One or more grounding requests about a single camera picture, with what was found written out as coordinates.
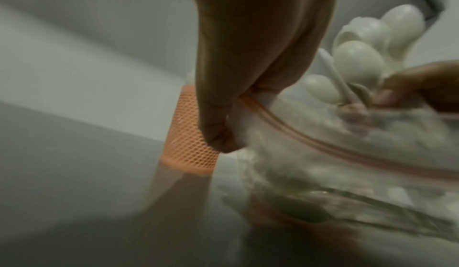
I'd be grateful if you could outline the person's left hand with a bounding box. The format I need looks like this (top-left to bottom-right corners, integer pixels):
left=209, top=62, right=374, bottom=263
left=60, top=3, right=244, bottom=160
left=186, top=0, right=345, bottom=154

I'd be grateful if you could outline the person's right hand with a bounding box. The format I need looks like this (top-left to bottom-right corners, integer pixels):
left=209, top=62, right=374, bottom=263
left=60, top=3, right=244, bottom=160
left=371, top=61, right=459, bottom=114

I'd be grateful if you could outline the bunch of white plastic spoons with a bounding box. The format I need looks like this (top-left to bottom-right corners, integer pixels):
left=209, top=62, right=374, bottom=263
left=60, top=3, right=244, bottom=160
left=301, top=4, right=427, bottom=112

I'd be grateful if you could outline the clear zip bag pink seal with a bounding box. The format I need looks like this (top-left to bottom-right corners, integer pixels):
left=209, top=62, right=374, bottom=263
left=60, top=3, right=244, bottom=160
left=222, top=93, right=459, bottom=242

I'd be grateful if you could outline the orange mesh cup holder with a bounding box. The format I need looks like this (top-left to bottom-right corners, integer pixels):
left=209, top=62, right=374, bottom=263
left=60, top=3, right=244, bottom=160
left=159, top=84, right=220, bottom=174

